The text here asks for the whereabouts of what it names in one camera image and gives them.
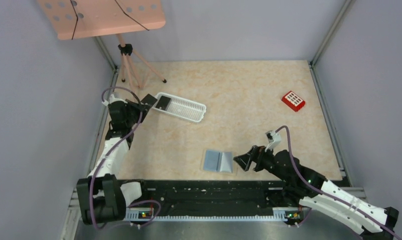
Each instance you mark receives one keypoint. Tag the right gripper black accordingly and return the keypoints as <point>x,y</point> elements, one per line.
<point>256,154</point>

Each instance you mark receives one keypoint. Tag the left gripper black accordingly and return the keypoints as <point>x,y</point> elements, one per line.
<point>139,108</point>

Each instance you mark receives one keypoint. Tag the black credit card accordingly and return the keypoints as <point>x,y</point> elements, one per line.
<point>149,100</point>
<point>163,103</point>

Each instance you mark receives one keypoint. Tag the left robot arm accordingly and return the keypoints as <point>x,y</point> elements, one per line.
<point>102,199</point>

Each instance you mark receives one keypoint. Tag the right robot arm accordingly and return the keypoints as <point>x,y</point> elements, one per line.
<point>308,188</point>

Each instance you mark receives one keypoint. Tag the white plastic basket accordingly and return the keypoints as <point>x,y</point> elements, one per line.
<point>183,108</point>

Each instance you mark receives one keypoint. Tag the red toy brick block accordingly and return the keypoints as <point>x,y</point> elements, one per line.
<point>293,101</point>

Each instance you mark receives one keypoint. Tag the pink music stand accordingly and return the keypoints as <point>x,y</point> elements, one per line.
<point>95,18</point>

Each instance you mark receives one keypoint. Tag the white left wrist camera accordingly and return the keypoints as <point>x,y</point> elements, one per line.
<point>109,99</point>

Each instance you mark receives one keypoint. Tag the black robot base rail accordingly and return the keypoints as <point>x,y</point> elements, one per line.
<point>216,198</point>

